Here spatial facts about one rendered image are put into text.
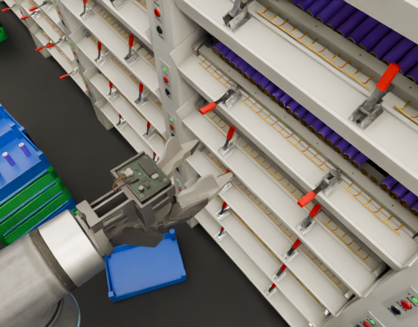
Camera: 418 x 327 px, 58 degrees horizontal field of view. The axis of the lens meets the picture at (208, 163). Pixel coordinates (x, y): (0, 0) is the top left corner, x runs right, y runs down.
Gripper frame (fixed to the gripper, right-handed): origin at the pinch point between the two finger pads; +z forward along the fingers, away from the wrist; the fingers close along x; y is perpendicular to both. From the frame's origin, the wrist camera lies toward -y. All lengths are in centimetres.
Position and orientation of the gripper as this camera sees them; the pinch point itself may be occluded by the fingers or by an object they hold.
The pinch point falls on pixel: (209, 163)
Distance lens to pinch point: 57.9
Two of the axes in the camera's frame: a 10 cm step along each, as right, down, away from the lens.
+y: 0.2, -5.6, -8.3
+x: -6.4, -6.4, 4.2
